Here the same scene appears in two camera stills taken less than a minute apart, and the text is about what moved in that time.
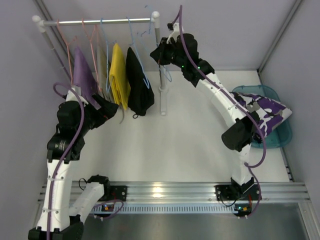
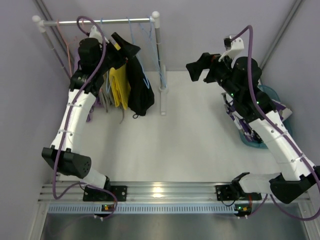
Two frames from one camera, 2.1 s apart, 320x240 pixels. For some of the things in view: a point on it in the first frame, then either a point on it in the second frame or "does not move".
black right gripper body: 161,53 to 210,69
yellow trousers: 118,78 does not move
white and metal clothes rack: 41,24 does not move
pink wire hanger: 67,44 does not move
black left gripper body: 101,110 to 116,55
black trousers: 140,97 does not move
